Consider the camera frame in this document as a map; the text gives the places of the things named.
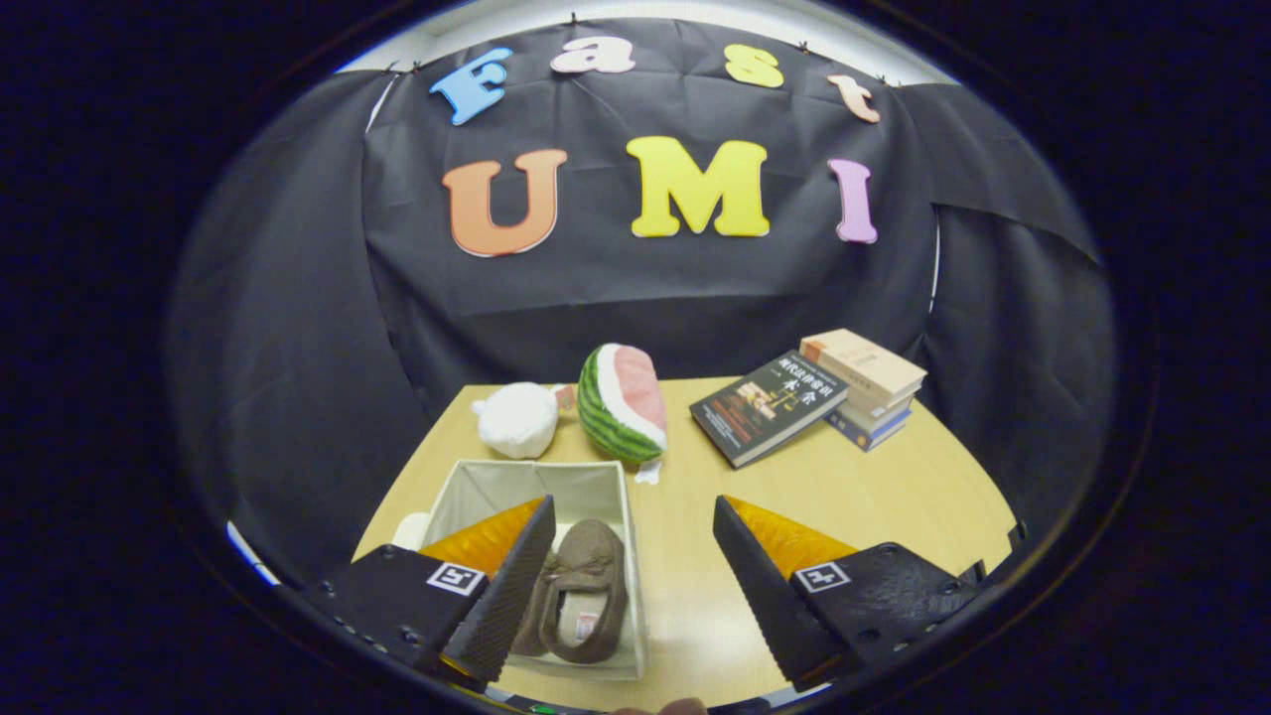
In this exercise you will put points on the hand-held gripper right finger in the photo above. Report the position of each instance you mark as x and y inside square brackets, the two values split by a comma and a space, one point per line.
[760, 596]

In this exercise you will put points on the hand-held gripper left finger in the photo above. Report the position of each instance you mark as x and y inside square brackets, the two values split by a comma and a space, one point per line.
[511, 596]

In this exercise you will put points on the brown fuzzy slipper shoe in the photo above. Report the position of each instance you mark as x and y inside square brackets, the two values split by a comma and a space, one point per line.
[591, 546]
[531, 621]

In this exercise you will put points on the beige fabric storage box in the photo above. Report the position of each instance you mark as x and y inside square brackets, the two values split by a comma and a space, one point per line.
[496, 487]

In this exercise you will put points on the white plush toy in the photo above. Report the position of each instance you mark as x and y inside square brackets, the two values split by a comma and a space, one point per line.
[516, 419]

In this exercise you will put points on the black cover book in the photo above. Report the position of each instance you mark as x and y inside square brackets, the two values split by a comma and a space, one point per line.
[765, 407]

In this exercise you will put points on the blue cover book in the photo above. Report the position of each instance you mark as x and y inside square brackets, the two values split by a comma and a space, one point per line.
[869, 432]

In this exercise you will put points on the grey cover book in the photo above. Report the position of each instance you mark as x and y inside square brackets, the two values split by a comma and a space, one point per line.
[884, 409]

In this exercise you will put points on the watermelon slice plush toy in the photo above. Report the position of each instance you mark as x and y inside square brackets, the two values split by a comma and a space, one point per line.
[626, 397]

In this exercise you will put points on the tan cover book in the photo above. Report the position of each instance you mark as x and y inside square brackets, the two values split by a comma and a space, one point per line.
[864, 359]

